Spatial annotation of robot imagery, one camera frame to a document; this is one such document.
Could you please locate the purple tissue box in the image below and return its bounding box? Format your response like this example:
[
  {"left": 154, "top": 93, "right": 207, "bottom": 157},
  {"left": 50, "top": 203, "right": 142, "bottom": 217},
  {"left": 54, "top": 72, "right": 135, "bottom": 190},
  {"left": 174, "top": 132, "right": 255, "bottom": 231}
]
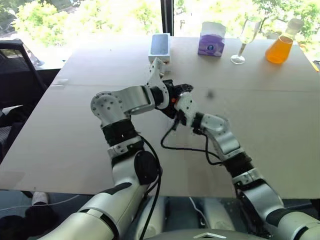
[{"left": 197, "top": 21, "right": 227, "bottom": 58}]

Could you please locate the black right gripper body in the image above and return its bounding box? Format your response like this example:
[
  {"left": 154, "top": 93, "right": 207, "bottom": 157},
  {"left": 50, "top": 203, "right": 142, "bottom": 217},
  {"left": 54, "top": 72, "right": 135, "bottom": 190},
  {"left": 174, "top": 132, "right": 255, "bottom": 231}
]
[{"left": 172, "top": 109, "right": 187, "bottom": 131}]

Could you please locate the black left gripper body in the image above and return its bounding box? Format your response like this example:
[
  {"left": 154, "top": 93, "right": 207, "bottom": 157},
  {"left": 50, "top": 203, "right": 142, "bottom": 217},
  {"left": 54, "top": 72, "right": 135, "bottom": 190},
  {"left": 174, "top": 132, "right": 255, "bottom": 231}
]
[{"left": 162, "top": 79, "right": 182, "bottom": 107}]

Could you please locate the white shoe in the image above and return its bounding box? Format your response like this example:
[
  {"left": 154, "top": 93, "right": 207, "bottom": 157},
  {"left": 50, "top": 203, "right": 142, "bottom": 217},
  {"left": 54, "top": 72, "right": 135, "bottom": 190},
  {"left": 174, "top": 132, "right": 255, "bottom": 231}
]
[{"left": 31, "top": 191, "right": 50, "bottom": 206}]

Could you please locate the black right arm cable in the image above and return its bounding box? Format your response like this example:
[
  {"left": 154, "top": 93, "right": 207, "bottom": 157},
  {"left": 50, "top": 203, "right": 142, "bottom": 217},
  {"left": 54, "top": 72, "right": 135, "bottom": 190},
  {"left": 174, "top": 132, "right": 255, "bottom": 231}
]
[{"left": 160, "top": 120, "right": 224, "bottom": 166}]

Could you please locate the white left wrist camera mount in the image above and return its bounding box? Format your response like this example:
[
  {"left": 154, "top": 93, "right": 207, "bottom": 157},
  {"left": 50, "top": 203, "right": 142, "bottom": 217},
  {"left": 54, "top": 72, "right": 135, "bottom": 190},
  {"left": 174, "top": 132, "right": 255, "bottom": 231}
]
[{"left": 145, "top": 57, "right": 171, "bottom": 110}]

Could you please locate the flask with orange liquid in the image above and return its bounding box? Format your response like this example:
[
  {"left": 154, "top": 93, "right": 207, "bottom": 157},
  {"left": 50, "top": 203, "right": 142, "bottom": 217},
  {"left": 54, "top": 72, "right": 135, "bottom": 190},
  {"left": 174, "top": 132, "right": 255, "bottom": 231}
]
[{"left": 265, "top": 18, "right": 305, "bottom": 64}]

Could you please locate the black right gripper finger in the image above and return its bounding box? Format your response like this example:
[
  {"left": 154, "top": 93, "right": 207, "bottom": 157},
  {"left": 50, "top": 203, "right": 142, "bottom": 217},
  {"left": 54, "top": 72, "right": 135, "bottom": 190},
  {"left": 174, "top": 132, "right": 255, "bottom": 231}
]
[{"left": 155, "top": 105, "right": 176, "bottom": 120}]

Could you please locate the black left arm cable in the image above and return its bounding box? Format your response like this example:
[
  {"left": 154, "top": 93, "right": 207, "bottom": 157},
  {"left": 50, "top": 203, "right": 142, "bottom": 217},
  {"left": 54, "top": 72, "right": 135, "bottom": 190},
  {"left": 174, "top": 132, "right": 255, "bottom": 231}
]
[{"left": 134, "top": 129, "right": 164, "bottom": 240}]

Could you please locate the clear champagne glass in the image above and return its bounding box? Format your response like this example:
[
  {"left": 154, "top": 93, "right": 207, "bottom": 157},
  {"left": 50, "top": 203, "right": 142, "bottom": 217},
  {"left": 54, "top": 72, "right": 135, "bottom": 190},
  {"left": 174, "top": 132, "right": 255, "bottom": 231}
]
[{"left": 230, "top": 16, "right": 262, "bottom": 65}]

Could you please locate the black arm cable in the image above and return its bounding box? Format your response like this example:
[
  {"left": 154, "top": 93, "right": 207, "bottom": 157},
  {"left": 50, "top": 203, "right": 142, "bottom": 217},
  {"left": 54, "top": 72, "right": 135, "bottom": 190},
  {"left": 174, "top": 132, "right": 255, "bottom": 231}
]
[
  {"left": 160, "top": 120, "right": 224, "bottom": 166},
  {"left": 134, "top": 129, "right": 164, "bottom": 240}
]

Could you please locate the white phone box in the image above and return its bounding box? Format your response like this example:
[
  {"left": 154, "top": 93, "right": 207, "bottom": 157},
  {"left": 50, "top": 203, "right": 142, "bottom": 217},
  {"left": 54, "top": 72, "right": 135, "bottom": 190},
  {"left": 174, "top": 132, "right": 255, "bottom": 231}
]
[{"left": 147, "top": 33, "right": 172, "bottom": 63}]

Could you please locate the black office chair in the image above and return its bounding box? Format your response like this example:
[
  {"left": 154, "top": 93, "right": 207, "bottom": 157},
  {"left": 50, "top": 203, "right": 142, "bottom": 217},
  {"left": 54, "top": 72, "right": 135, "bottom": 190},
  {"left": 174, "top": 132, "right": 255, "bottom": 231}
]
[{"left": 0, "top": 41, "right": 48, "bottom": 161}]

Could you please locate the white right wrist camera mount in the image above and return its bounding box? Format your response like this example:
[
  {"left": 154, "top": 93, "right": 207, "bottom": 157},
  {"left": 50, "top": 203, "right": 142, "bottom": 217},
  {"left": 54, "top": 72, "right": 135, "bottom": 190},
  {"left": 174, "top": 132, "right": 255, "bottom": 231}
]
[{"left": 175, "top": 90, "right": 201, "bottom": 129}]

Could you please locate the dark rounded robot torso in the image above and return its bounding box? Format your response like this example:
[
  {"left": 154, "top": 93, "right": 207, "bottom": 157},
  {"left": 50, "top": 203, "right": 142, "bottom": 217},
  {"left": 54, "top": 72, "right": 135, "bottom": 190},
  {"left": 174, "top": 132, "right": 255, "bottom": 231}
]
[{"left": 146, "top": 224, "right": 255, "bottom": 240}]

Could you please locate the white floor cable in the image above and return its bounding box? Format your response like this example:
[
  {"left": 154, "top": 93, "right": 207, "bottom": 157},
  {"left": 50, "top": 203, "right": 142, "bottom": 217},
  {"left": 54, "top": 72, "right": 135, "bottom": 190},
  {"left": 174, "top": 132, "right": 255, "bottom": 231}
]
[{"left": 0, "top": 193, "right": 85, "bottom": 209}]

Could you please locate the black window frame post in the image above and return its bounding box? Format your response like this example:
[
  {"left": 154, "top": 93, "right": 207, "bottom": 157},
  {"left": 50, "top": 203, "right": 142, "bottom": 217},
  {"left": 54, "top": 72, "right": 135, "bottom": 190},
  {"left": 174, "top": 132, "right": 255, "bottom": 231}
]
[{"left": 160, "top": 0, "right": 175, "bottom": 38}]

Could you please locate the thin white cable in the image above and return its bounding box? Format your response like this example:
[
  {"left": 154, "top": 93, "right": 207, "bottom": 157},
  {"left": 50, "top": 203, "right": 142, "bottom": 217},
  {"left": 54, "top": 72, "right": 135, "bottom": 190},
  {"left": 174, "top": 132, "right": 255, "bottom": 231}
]
[{"left": 188, "top": 196, "right": 210, "bottom": 227}]

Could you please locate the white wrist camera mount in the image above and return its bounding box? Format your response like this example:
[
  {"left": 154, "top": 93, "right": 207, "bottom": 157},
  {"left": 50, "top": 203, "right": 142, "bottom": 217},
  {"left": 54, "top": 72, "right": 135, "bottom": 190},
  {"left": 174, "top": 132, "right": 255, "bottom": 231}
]
[
  {"left": 175, "top": 90, "right": 201, "bottom": 129},
  {"left": 145, "top": 57, "right": 171, "bottom": 110}
]

